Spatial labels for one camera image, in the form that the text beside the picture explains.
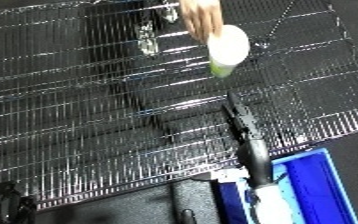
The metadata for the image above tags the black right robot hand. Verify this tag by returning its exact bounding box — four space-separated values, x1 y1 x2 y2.
219 91 277 188

